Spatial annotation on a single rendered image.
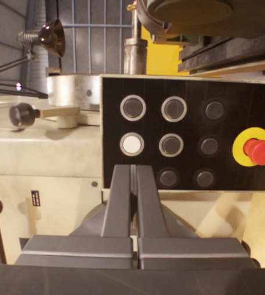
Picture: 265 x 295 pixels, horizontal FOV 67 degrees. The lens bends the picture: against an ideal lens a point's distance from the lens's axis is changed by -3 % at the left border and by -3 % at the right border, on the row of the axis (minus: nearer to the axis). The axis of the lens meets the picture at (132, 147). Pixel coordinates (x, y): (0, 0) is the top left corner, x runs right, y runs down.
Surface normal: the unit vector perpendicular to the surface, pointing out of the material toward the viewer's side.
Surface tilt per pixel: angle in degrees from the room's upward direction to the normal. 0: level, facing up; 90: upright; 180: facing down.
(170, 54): 90
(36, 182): 90
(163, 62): 90
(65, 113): 145
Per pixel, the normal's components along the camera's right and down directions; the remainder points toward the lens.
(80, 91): -0.47, 0.24
